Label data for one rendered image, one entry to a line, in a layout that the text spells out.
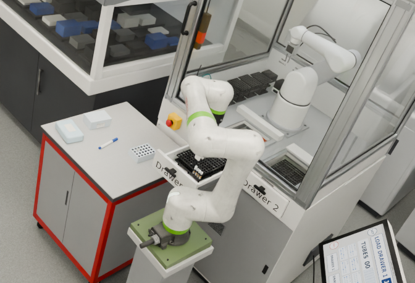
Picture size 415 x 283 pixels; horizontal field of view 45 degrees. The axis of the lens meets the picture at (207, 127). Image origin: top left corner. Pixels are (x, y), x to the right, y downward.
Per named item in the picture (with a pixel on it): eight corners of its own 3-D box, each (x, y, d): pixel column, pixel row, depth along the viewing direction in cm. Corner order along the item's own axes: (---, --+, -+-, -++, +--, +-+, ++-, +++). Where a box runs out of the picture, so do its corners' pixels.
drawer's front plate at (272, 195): (279, 218, 247) (287, 202, 241) (236, 183, 261) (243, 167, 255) (281, 217, 249) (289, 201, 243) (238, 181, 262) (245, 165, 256)
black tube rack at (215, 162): (197, 185, 248) (201, 175, 244) (173, 164, 256) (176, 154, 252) (226, 170, 263) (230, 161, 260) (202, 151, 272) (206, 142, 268)
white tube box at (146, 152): (136, 163, 260) (138, 157, 258) (127, 154, 265) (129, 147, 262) (155, 157, 269) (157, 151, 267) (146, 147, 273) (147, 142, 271)
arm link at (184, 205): (197, 236, 217) (207, 207, 206) (161, 234, 214) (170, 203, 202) (195, 214, 227) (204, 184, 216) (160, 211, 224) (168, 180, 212)
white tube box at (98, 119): (89, 130, 272) (91, 122, 269) (82, 120, 277) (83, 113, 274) (110, 126, 280) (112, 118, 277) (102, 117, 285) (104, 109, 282)
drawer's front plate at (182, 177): (191, 202, 239) (196, 185, 233) (151, 165, 253) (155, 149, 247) (193, 200, 241) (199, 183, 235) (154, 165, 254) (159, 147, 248)
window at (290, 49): (297, 191, 240) (392, 5, 188) (176, 97, 279) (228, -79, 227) (298, 191, 240) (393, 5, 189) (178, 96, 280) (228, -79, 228)
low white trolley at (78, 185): (89, 298, 276) (113, 198, 235) (28, 225, 305) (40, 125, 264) (165, 253, 317) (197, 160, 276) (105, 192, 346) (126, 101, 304)
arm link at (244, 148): (231, 230, 218) (272, 151, 180) (194, 227, 214) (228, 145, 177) (228, 204, 227) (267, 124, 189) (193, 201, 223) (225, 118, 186)
